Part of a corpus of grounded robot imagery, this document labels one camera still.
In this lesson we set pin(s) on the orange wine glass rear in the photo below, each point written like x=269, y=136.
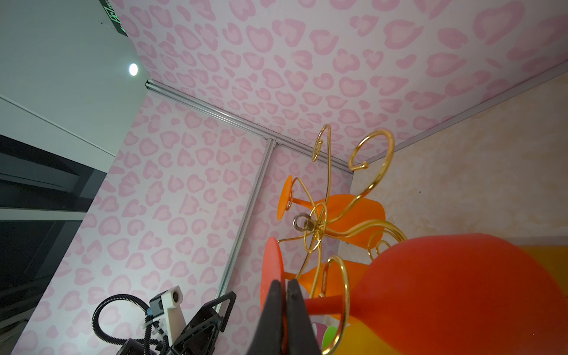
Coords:
x=364, y=211

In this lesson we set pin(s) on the gold wire glass rack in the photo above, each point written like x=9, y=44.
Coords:
x=338, y=287

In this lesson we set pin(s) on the red plastic wine glass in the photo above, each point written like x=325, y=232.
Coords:
x=470, y=294

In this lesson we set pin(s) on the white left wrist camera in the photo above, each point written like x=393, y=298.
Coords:
x=165, y=309

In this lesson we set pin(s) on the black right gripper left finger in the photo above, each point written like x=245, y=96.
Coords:
x=268, y=336

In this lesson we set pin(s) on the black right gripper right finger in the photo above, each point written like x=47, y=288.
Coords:
x=300, y=334

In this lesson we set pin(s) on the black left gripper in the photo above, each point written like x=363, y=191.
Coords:
x=198, y=337

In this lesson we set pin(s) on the green plastic wine glass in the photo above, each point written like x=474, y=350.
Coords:
x=329, y=336

